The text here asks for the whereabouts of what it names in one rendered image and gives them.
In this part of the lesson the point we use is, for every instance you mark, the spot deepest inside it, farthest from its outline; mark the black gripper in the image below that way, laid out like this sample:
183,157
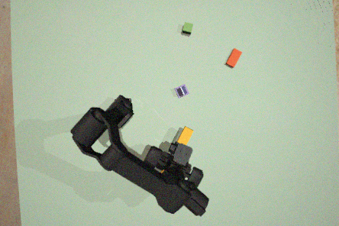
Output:
159,159

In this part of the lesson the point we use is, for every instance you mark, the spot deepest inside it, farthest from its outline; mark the small green block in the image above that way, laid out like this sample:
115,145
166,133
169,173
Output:
187,28

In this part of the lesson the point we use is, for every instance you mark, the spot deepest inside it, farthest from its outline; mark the orange rectangular block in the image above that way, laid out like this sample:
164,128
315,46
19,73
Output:
233,57

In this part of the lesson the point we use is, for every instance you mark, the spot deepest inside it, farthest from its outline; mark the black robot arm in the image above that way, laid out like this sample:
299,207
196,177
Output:
170,188

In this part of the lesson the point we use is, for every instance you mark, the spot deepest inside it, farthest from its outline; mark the yellow bar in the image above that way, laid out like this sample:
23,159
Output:
185,135

